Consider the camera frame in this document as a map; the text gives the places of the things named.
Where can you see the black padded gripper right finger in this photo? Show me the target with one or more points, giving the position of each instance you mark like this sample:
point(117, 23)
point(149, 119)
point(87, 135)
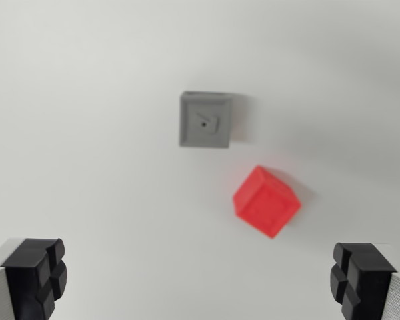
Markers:
point(366, 283)

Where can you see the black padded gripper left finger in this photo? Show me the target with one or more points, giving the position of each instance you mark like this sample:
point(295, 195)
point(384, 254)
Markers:
point(26, 280)

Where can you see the grey embossed rubber cube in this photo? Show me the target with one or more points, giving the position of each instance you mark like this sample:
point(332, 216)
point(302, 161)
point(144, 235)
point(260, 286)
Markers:
point(203, 133)

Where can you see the red embossed rubber cube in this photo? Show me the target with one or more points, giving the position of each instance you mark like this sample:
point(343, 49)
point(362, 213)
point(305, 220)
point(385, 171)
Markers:
point(266, 203)

